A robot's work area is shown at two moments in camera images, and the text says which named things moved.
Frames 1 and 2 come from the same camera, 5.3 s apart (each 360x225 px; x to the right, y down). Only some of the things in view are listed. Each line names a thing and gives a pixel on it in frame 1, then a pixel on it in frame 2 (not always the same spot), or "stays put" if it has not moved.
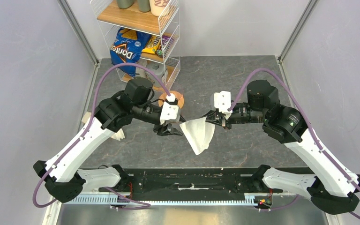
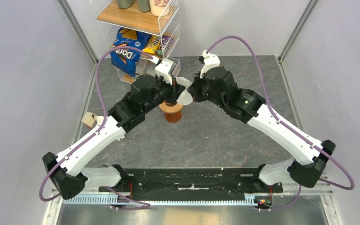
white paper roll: [141, 72] stays put
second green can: [144, 5] stays put
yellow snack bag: [153, 45] stays put
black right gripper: [223, 120] -> [194, 88]
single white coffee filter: [199, 133] -> [186, 98]
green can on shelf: [124, 4] stays put
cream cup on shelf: [157, 6] stays put
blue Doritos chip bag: [128, 45] stays put
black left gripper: [168, 130] -> [175, 89]
